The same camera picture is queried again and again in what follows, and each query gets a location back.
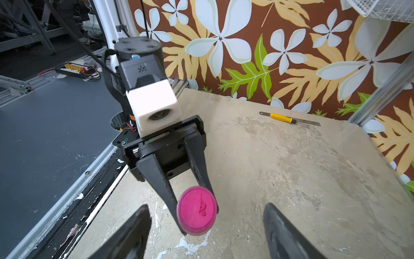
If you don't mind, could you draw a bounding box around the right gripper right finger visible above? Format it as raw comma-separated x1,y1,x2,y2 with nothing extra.
263,203,325,259

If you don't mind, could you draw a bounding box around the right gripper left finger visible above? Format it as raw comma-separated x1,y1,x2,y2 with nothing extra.
90,204,152,259

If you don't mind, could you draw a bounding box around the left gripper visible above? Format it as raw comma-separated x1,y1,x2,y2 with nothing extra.
113,115,216,235

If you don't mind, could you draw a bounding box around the magenta paint jar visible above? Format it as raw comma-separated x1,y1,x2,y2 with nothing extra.
176,186,218,236

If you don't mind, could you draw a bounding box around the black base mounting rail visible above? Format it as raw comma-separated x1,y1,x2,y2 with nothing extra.
27,154,125,259

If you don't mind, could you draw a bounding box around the yellow handled metal file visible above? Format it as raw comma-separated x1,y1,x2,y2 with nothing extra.
259,112,321,126

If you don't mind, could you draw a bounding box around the white wire basket left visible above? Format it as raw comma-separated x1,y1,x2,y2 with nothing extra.
347,0,414,23

